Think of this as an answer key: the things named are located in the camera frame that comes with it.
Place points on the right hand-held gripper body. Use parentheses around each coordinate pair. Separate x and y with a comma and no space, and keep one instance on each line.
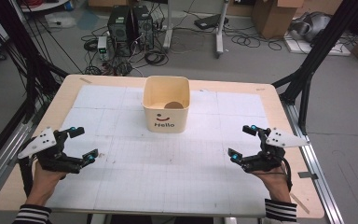
(272,160)

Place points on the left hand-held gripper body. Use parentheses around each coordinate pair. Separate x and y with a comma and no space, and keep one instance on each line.
(54,158)

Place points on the cream bin with smiley face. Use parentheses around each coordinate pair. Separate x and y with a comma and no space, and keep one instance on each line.
(167,119)

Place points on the brown paper cup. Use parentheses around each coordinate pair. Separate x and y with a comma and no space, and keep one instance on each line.
(173,105)

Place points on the person's right hand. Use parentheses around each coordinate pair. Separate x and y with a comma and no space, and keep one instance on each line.
(276,183)

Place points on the person's left hand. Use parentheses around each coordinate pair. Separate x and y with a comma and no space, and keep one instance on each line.
(43,183)

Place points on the grey tape piece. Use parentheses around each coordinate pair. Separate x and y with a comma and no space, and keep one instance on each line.
(307,175)

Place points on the thin wooden stick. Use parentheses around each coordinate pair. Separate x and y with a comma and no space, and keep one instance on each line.
(299,202)

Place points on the white grid mat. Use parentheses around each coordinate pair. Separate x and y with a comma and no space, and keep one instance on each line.
(167,174)

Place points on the small grey power supply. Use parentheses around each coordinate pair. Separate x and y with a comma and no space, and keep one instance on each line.
(102,46)

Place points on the white floor board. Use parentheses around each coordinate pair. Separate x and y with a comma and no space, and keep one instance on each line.
(304,48)

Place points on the white metal stand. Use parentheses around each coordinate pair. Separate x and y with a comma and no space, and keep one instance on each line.
(220,34)

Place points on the large cardboard box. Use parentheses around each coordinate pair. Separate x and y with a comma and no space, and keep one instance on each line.
(272,18)

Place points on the flat black box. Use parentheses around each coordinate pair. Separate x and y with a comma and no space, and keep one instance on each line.
(210,21)

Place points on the black computer tower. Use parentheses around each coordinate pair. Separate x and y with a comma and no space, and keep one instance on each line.
(143,26)
(119,25)

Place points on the grey bag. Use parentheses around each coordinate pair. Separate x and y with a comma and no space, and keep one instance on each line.
(312,26)

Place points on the round white table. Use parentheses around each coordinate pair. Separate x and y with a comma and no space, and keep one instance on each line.
(43,4)

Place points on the aluminium rail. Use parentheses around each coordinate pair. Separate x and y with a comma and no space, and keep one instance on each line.
(3,158)
(315,161)

